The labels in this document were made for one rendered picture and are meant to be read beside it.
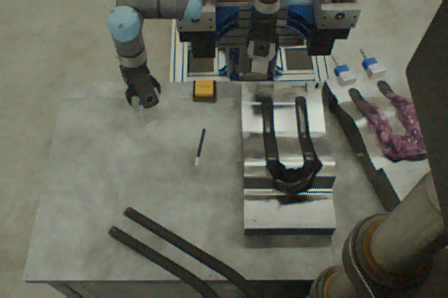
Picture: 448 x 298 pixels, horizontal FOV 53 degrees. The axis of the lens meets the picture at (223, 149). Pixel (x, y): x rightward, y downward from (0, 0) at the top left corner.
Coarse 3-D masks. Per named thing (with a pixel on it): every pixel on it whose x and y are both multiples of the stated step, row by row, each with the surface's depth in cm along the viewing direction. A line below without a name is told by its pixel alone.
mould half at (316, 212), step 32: (256, 96) 146; (288, 96) 146; (320, 96) 146; (256, 128) 140; (288, 128) 140; (320, 128) 140; (256, 160) 129; (288, 160) 129; (320, 160) 129; (256, 192) 132; (320, 192) 132; (256, 224) 127; (288, 224) 127; (320, 224) 127
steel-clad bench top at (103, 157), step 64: (64, 128) 150; (128, 128) 150; (192, 128) 150; (64, 192) 139; (128, 192) 139; (192, 192) 139; (64, 256) 129; (128, 256) 129; (256, 256) 129; (320, 256) 129
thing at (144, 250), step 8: (112, 232) 129; (120, 232) 129; (120, 240) 128; (128, 240) 127; (136, 240) 127; (136, 248) 125; (144, 248) 125; (144, 256) 125; (152, 256) 123; (160, 256) 123; (160, 264) 122; (168, 264) 121; (176, 264) 121; (176, 272) 120
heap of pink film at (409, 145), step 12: (396, 96) 145; (360, 108) 143; (372, 108) 141; (396, 108) 142; (408, 108) 140; (372, 120) 138; (384, 120) 138; (408, 120) 139; (372, 132) 138; (384, 132) 137; (408, 132) 139; (420, 132) 138; (384, 144) 137; (396, 144) 137; (408, 144) 136; (420, 144) 136; (396, 156) 135; (408, 156) 135
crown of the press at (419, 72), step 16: (432, 32) 29; (416, 48) 32; (432, 48) 29; (416, 64) 31; (432, 64) 29; (416, 80) 31; (432, 80) 29; (416, 96) 31; (432, 96) 29; (416, 112) 31; (432, 112) 29; (432, 128) 29; (432, 144) 29; (432, 160) 29; (432, 176) 29
